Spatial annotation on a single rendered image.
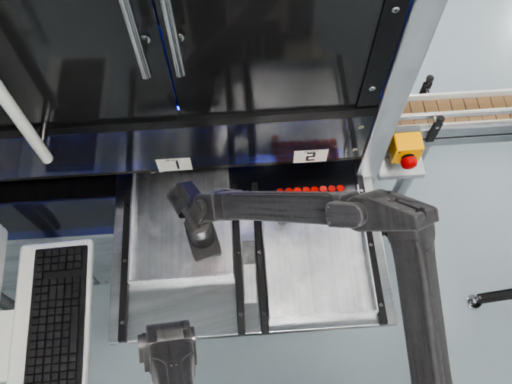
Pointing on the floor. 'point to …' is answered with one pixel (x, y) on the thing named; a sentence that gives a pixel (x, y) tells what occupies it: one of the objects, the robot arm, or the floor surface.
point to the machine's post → (399, 81)
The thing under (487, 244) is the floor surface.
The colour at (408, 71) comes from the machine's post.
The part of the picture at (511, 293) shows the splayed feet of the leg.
